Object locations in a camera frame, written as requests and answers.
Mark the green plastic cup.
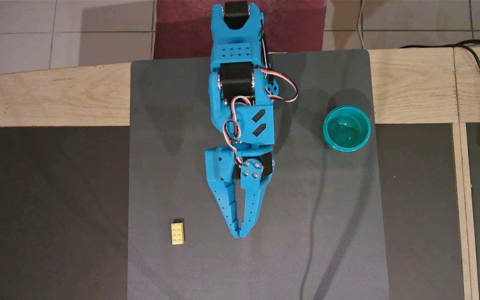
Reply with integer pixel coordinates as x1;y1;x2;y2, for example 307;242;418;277
322;105;372;153

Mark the gray table mat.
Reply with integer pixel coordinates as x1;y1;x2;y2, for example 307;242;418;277
127;49;390;300

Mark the gripper servo wire loop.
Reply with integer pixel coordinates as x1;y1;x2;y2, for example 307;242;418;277
222;95;252;154

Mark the maroon chair cover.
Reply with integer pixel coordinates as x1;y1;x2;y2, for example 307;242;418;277
153;0;327;60

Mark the upper arm servo wire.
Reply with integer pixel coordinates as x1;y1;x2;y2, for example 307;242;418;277
261;25;270;69

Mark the cream lego brick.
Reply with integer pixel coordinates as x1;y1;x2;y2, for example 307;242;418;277
171;222;185;245

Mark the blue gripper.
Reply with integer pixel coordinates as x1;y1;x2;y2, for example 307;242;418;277
205;145;275;238

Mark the white cable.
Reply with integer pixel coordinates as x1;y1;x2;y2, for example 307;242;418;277
357;0;365;50

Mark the forearm servo wire bundle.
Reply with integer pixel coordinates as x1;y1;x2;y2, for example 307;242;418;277
258;67;298;103

